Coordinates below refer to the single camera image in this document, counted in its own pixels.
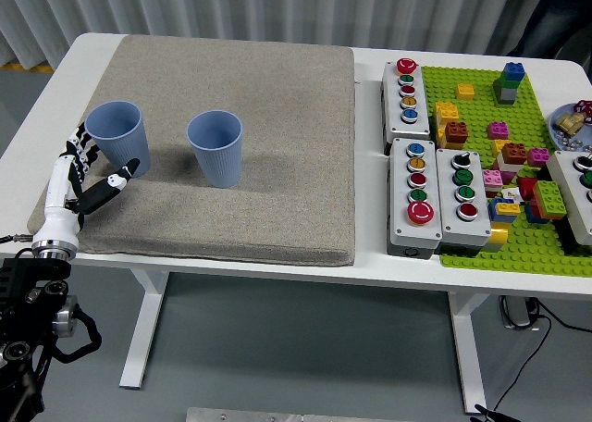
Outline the white pleated curtain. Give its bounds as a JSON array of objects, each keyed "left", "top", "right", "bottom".
[{"left": 0, "top": 0, "right": 592, "bottom": 69}]

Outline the five-button box large red mushroom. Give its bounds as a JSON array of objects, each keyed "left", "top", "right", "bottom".
[{"left": 386, "top": 137, "right": 444, "bottom": 260}]

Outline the four-button box black selector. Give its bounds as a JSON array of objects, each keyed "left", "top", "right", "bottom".
[{"left": 435, "top": 147, "right": 493, "bottom": 258}]

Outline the black power cable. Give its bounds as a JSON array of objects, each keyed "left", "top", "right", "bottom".
[
  {"left": 489, "top": 315, "right": 552, "bottom": 414},
  {"left": 531, "top": 298, "right": 592, "bottom": 334}
]

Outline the red toy block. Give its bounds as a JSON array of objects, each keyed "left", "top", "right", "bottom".
[{"left": 516, "top": 176, "right": 540, "bottom": 204}]

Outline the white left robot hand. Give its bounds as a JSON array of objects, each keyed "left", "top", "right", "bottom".
[{"left": 31, "top": 119, "right": 141, "bottom": 250}]

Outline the brown toy block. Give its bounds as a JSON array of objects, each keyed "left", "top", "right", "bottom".
[
  {"left": 443, "top": 120, "right": 469, "bottom": 144},
  {"left": 500, "top": 142, "right": 528, "bottom": 166}
]

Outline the white toy block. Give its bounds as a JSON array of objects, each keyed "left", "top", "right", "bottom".
[{"left": 492, "top": 155, "right": 522, "bottom": 173}]

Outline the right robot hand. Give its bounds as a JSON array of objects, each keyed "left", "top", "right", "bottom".
[{"left": 470, "top": 403, "right": 514, "bottom": 422}]

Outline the brass valve fitting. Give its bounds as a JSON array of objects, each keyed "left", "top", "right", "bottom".
[{"left": 554, "top": 111, "right": 585, "bottom": 134}]

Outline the light blue plate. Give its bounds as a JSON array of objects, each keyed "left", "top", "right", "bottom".
[{"left": 549, "top": 103, "right": 592, "bottom": 151}]

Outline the yellow round toy block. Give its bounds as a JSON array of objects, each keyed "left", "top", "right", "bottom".
[{"left": 487, "top": 222, "right": 510, "bottom": 246}]

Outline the white button box black base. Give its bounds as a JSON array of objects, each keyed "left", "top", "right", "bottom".
[{"left": 545, "top": 149, "right": 592, "bottom": 248}]

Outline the white table leg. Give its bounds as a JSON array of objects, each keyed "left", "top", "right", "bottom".
[
  {"left": 446, "top": 292, "right": 489, "bottom": 415},
  {"left": 118, "top": 267, "right": 170, "bottom": 391}
]

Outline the grey power strip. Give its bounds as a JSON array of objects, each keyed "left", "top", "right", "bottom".
[{"left": 498, "top": 294, "right": 540, "bottom": 330}]

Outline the dark green toy block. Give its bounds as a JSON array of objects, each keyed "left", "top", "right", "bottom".
[{"left": 492, "top": 73, "right": 522, "bottom": 93}]

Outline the light green toy block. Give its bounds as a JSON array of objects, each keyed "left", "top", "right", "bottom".
[{"left": 531, "top": 180, "right": 568, "bottom": 219}]

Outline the green studded baseplate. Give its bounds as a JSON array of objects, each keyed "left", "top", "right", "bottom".
[{"left": 419, "top": 64, "right": 592, "bottom": 279}]

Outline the grey-brown fabric mat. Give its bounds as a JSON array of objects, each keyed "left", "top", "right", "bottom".
[{"left": 27, "top": 33, "right": 357, "bottom": 267}]

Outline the blue ribbed plastic cup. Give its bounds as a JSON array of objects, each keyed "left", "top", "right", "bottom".
[
  {"left": 84, "top": 100, "right": 153, "bottom": 180},
  {"left": 186, "top": 110, "right": 244, "bottom": 190}
]

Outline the five-button box small red mushroom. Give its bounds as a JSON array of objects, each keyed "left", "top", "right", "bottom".
[{"left": 379, "top": 58, "right": 432, "bottom": 155}]

